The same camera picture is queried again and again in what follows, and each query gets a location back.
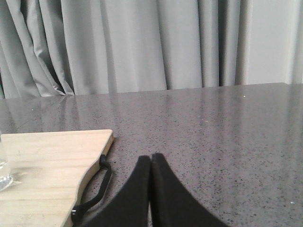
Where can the light wooden cutting board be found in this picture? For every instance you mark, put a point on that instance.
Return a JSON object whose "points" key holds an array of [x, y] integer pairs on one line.
{"points": [[50, 173]]}

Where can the clear glass beaker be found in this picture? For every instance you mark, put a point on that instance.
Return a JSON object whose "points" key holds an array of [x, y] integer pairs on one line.
{"points": [[5, 170]]}

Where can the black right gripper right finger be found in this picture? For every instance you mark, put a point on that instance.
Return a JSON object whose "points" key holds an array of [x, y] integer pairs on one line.
{"points": [[172, 205]]}

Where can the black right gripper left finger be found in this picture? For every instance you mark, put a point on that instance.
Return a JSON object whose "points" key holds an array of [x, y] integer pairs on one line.
{"points": [[129, 208]]}

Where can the grey curtain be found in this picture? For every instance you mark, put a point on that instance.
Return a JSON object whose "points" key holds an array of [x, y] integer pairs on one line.
{"points": [[84, 47]]}

